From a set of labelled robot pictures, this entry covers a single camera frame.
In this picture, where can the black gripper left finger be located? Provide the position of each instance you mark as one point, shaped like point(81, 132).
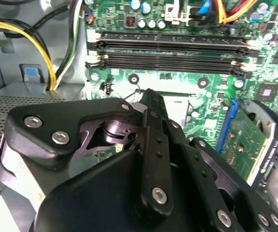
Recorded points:
point(156, 169)

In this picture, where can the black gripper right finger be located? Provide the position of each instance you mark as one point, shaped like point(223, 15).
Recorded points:
point(201, 174)

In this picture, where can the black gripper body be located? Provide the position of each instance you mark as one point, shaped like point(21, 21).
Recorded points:
point(93, 205)

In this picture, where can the silver CPU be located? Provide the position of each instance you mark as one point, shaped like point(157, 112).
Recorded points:
point(176, 113)

